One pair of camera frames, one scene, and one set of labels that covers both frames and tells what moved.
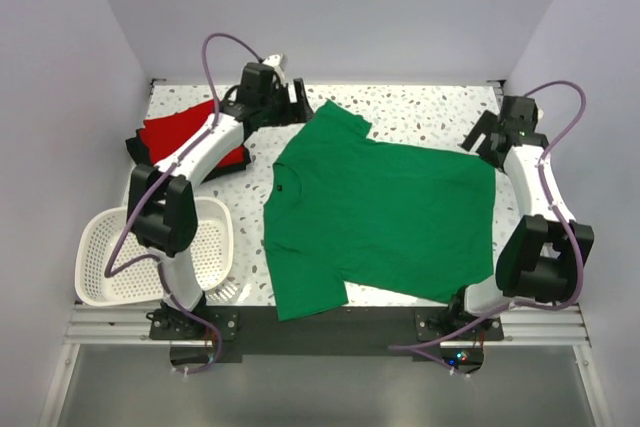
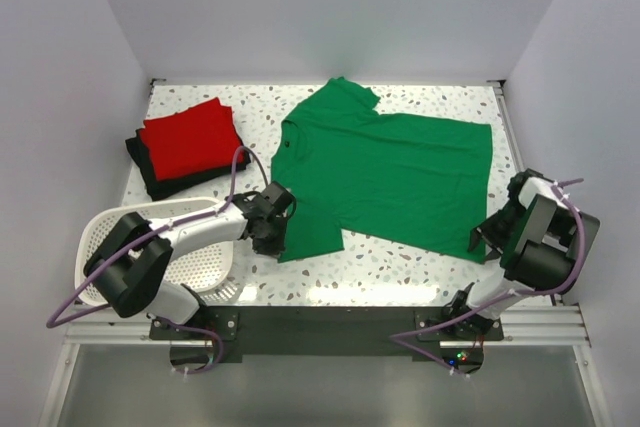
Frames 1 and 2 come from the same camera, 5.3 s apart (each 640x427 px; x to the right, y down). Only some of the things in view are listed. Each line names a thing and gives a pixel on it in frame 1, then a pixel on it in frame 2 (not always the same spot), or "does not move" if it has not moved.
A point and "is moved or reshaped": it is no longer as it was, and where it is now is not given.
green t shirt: [343, 209] is moved or reshaped
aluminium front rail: [524, 325] does not move
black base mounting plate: [354, 332] does not move
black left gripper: [298, 112] -> [275, 248]
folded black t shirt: [143, 157] does not move
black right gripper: [486, 125] -> [486, 228]
